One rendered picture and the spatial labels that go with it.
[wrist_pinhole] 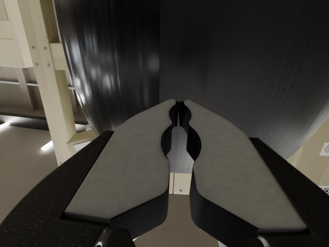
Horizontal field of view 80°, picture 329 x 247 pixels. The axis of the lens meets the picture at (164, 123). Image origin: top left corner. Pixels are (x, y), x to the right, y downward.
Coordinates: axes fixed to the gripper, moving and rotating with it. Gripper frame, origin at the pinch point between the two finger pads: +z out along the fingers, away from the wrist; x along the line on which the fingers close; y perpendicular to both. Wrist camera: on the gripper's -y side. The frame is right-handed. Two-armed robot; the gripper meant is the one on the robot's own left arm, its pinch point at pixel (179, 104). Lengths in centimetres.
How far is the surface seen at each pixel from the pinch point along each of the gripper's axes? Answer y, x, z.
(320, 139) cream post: 17.4, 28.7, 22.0
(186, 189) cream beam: 60, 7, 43
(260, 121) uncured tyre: 4.0, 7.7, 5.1
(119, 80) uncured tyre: 0.4, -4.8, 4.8
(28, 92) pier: 303, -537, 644
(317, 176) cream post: 26.3, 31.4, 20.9
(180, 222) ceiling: 320, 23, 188
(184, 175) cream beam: 53, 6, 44
